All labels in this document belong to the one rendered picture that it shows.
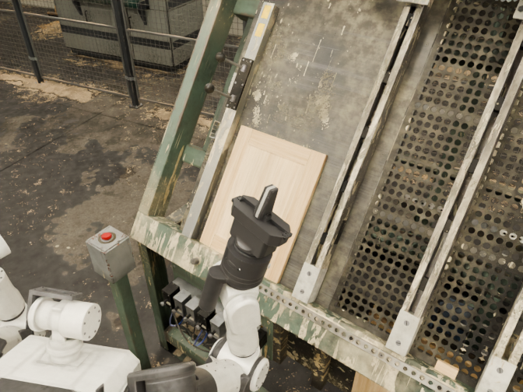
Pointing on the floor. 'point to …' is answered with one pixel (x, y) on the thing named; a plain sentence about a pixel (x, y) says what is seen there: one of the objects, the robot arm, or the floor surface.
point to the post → (130, 320)
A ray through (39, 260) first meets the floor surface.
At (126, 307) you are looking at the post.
